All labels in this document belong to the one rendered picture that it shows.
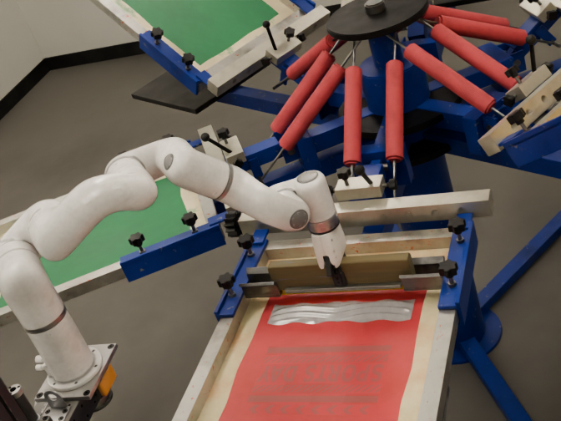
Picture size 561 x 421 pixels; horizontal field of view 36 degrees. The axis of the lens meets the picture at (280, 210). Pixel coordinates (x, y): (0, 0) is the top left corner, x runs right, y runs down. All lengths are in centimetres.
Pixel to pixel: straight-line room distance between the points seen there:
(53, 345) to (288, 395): 51
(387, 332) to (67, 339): 71
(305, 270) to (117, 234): 83
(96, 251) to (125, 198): 99
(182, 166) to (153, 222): 96
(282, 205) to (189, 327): 207
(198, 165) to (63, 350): 48
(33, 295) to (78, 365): 21
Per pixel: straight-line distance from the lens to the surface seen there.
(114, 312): 418
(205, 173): 181
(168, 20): 332
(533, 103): 232
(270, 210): 186
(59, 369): 193
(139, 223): 277
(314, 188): 194
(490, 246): 376
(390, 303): 208
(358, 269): 208
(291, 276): 215
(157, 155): 188
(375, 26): 257
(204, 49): 322
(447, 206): 222
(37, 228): 181
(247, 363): 207
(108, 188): 175
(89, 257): 272
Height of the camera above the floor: 228
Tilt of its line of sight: 31 degrees down
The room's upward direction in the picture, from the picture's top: 20 degrees counter-clockwise
